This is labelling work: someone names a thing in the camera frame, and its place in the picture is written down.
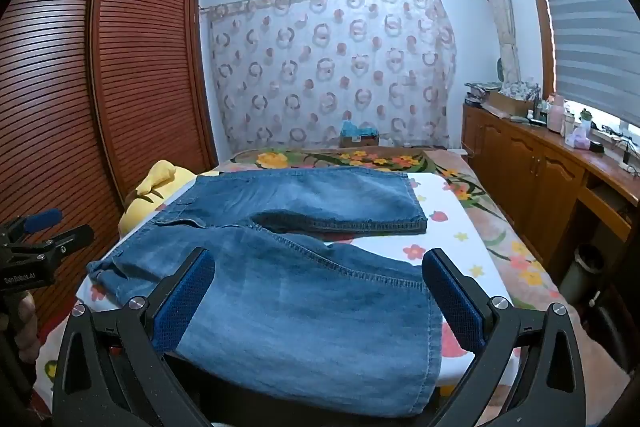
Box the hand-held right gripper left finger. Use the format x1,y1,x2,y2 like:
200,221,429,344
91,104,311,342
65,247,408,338
52,247,217,427

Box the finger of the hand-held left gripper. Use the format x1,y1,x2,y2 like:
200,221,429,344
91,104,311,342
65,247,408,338
1,208,64,241
9,224,95,259

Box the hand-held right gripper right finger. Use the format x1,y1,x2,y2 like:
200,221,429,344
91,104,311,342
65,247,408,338
421,248,588,427

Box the blue denim pants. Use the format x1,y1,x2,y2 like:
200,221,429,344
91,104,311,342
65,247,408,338
86,167,446,419

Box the person's left hand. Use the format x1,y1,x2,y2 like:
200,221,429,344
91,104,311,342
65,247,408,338
12,292,44,361

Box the white strawberry print sheet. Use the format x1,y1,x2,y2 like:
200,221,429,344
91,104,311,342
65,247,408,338
37,172,516,408

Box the yellow plush toy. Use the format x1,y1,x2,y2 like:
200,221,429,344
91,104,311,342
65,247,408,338
117,159,199,241

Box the floral bed blanket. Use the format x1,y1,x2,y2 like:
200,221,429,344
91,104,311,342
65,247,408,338
220,147,632,404

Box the grey trash bin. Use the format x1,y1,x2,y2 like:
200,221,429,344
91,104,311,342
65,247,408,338
572,244,607,304

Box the long wooden cabinet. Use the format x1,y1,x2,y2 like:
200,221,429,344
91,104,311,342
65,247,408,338
460,102,640,289

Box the small cardboard box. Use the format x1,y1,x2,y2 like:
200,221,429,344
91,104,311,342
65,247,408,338
340,133,380,149

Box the brown louvered wooden wardrobe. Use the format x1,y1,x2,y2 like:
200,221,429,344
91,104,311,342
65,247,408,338
0,0,222,344

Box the open cardboard box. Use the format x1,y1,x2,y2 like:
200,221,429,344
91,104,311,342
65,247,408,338
486,89,534,118

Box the purple tissue pack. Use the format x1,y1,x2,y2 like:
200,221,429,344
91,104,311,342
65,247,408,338
567,124,592,151

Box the stack of books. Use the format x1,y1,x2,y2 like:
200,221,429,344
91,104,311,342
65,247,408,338
464,81,501,108

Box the pink bottle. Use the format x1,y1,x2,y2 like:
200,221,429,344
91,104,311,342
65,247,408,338
547,94,567,133

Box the patterned cloth stack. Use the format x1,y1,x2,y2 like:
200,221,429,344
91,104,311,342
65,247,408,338
502,79,542,100

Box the sheer circle pattern curtain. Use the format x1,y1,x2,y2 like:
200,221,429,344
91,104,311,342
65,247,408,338
200,0,459,152

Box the beige window curtain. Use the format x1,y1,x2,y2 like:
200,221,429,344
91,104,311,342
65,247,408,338
472,0,524,86

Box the grey striped window blind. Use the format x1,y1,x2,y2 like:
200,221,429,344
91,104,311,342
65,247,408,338
525,0,640,128

